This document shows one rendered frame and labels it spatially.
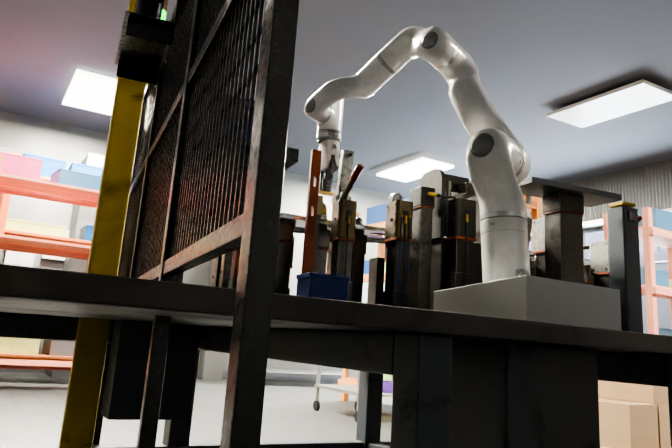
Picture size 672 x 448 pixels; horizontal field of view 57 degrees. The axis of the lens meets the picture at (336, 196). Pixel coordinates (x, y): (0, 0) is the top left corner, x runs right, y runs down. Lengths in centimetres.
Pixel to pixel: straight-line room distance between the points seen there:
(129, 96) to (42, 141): 725
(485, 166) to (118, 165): 132
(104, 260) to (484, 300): 134
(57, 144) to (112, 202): 735
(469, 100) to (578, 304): 64
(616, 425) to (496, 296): 296
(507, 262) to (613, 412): 284
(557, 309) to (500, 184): 36
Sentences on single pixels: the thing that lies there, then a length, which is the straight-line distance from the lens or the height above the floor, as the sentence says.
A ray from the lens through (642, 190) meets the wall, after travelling 992.
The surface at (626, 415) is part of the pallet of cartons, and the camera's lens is 433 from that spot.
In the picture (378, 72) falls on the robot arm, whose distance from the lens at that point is 204.
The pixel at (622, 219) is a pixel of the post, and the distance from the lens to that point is 228.
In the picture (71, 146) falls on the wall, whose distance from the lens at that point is 968.
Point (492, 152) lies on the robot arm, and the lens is 163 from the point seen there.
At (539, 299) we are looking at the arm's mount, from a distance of 144.
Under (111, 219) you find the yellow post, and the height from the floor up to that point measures 100.
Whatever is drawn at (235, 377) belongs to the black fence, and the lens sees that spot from 63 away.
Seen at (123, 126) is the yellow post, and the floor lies 135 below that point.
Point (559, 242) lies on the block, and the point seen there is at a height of 98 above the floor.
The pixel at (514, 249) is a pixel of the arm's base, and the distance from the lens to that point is 162.
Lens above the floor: 63
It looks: 13 degrees up
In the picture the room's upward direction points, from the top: 4 degrees clockwise
